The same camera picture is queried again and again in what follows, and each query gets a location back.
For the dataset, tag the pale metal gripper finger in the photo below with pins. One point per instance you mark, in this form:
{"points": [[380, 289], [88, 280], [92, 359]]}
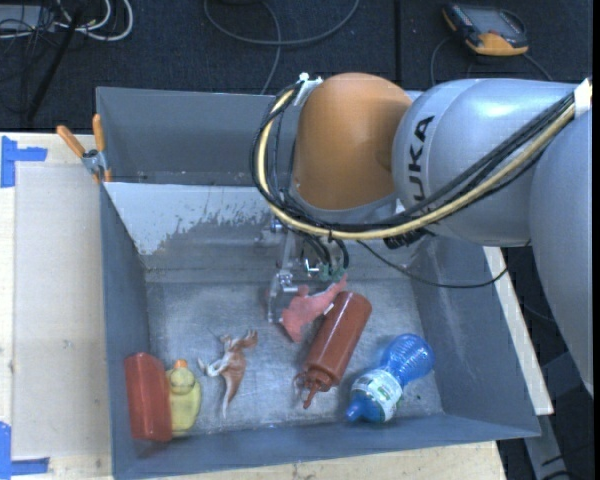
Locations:
{"points": [[286, 284], [275, 309]]}

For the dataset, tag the red-brown squeeze bottle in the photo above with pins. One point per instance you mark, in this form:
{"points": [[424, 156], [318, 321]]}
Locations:
{"points": [[337, 343]]}

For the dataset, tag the brown toy horse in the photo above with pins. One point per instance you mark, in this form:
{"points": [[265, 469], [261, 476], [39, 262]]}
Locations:
{"points": [[234, 368]]}

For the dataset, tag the grey metal bin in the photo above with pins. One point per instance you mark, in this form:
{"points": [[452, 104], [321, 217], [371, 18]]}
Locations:
{"points": [[190, 308]]}

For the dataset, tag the yellow toy duck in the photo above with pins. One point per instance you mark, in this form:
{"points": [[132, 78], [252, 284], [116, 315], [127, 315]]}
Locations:
{"points": [[185, 403]]}

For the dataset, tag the blue plastic bottle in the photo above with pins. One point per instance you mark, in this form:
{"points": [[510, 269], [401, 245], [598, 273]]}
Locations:
{"points": [[395, 373]]}

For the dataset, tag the red-brown flat block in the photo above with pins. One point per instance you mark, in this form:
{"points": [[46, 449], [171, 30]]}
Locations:
{"points": [[147, 398]]}

